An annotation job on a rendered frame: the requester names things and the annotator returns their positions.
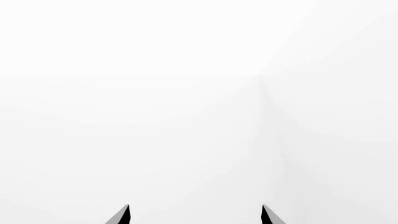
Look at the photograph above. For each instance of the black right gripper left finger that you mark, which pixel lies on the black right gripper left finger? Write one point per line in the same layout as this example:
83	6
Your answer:
122	217

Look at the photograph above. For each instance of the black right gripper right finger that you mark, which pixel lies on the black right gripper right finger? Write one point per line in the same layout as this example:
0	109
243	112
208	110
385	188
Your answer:
269	217

